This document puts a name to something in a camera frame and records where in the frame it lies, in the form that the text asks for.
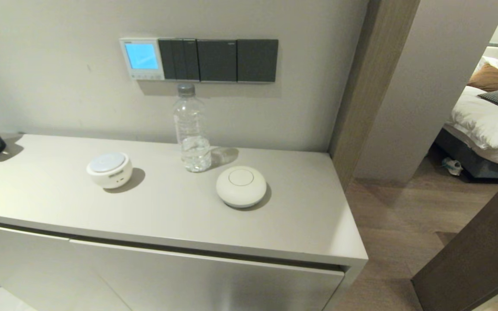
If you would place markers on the white thermostat panel blue screen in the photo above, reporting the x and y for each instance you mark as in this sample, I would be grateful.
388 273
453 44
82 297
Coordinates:
142 56

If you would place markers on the white round dome device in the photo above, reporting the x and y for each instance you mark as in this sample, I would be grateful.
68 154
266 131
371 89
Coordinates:
241 186

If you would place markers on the clear plastic water bottle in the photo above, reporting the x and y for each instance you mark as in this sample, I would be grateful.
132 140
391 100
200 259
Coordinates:
192 129

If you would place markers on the grey cabinet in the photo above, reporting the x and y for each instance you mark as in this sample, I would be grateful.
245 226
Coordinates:
167 207

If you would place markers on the white round device grey lid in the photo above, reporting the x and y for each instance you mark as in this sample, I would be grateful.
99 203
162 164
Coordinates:
109 170

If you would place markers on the bed with white duvet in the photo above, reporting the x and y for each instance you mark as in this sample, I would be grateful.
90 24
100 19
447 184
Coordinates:
486 125

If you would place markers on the brown wooden door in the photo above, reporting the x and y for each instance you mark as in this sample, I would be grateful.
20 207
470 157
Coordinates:
478 259

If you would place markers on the brown pillow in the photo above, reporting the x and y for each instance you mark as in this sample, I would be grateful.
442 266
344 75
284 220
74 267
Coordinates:
493 78

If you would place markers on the white pillow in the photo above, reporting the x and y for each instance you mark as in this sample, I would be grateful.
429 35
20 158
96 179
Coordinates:
493 64

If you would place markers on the dark single rocker wall switch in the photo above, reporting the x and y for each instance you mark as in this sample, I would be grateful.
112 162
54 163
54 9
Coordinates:
257 60
216 60

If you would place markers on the dark triple rocker wall switch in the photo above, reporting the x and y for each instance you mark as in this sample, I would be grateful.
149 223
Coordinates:
179 59

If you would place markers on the wooden door frame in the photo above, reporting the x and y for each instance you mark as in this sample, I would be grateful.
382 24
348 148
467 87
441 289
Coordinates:
370 86

